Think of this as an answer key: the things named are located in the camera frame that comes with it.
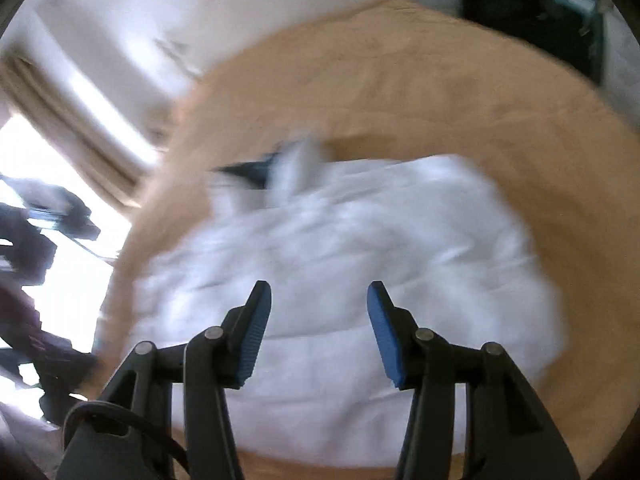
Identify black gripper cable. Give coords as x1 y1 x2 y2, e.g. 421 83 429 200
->
64 401 190 480

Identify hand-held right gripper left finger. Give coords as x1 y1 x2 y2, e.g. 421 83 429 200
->
56 280 272 480

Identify white quilted jacket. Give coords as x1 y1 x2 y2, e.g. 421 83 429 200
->
132 135 567 468

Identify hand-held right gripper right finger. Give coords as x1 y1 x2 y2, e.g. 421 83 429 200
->
366 281 581 480

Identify hanging dark clothes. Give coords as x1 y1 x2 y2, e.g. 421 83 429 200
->
0 175 102 291

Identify beige curtain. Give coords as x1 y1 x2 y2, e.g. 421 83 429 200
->
0 55 163 206

